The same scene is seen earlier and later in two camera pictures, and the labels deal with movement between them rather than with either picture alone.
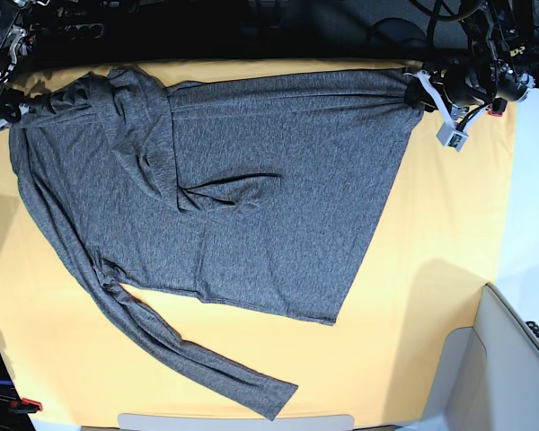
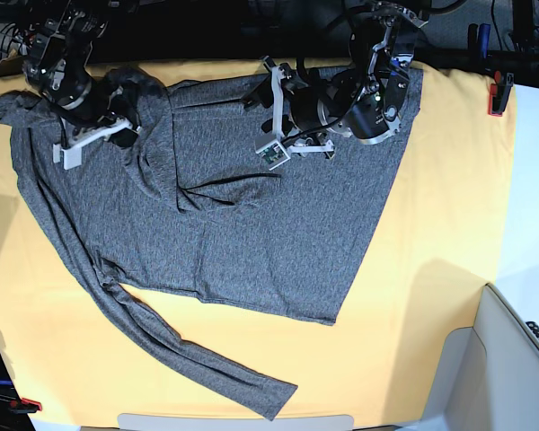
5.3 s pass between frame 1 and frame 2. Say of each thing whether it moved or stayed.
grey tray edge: stayed
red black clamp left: stayed
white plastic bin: stayed
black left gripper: moved
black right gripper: moved
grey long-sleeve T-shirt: stayed
